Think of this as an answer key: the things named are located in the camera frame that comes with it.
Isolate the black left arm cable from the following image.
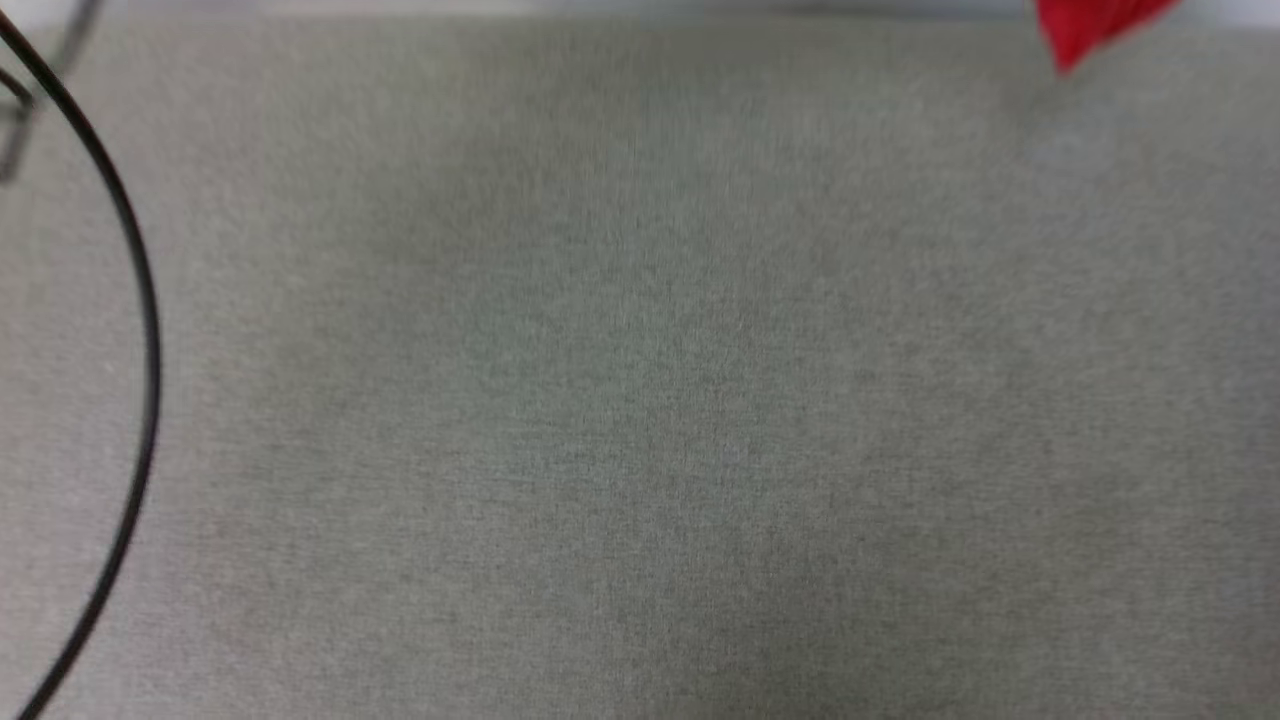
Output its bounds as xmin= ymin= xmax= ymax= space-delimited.
xmin=0 ymin=14 xmax=164 ymax=720

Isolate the red and white shirt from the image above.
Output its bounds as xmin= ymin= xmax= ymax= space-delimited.
xmin=1033 ymin=0 xmax=1183 ymax=77

